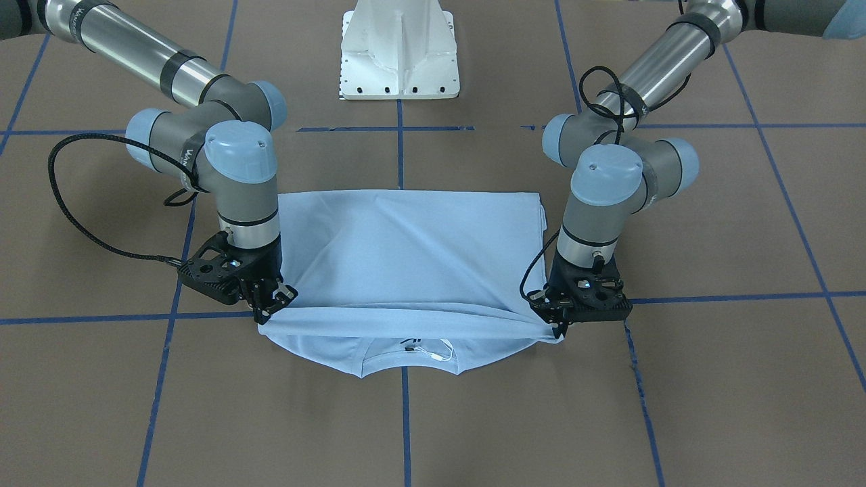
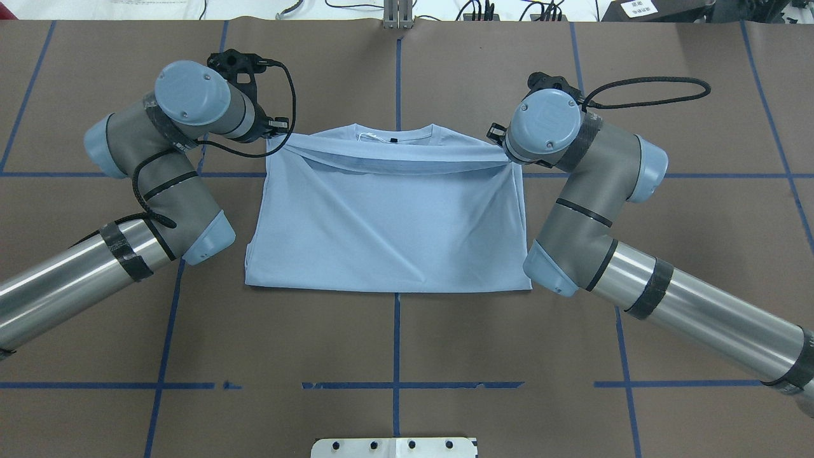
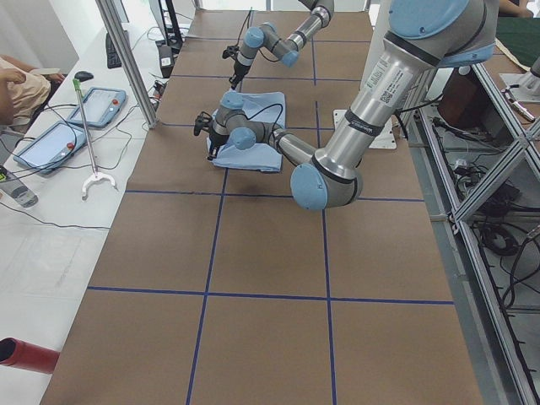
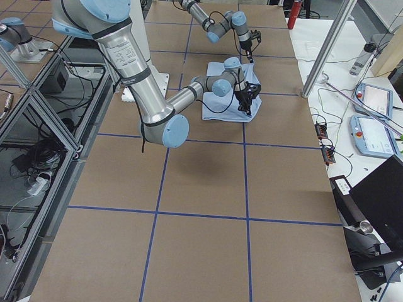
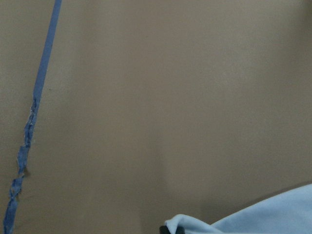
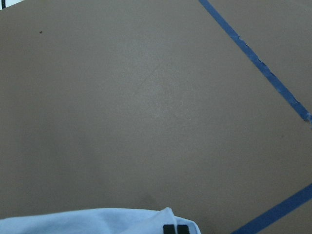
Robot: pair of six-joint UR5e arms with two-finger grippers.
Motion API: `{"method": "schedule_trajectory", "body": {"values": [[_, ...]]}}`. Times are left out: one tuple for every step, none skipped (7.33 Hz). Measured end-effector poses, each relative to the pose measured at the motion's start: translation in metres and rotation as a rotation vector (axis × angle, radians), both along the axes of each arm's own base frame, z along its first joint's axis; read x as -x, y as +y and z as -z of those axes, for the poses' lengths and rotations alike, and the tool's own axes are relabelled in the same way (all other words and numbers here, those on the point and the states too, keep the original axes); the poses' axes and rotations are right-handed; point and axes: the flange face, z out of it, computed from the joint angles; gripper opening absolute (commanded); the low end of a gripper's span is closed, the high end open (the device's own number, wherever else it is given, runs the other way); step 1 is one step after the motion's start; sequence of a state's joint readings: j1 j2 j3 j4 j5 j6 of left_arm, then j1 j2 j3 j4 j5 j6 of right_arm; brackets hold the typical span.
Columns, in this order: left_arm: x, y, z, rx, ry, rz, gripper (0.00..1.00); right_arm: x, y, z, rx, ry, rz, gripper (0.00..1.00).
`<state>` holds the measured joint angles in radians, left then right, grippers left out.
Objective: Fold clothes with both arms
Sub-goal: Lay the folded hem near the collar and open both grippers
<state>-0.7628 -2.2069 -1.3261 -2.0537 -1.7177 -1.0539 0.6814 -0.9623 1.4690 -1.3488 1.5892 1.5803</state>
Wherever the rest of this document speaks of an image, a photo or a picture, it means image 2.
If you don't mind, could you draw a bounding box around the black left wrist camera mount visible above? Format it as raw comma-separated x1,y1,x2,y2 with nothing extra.
206,49,270,102

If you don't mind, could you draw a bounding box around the aluminium frame post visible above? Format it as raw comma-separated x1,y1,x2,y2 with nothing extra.
383,0,415,30

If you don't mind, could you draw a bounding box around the black box with white label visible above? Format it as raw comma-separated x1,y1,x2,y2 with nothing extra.
600,1,754,24

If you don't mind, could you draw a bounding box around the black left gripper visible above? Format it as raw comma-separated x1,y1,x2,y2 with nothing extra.
245,102,291,143

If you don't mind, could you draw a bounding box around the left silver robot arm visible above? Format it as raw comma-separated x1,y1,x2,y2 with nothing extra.
2,49,297,359

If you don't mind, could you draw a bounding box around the light blue t-shirt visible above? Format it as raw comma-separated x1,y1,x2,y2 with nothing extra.
244,124,531,293

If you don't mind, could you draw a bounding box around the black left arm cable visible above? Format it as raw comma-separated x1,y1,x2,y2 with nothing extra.
130,60,298,230

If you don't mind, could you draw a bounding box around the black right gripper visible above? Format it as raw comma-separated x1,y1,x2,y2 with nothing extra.
486,123,507,153

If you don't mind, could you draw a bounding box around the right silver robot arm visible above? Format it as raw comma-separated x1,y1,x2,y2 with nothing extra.
486,87,812,417

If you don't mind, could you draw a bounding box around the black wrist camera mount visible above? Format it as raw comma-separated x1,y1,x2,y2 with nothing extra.
526,72,584,104
206,49,270,102

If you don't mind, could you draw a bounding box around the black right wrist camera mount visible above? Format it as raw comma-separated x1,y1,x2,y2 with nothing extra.
526,72,584,104

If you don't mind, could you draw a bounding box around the white pedestal column with base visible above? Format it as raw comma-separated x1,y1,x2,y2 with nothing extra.
310,437,479,457

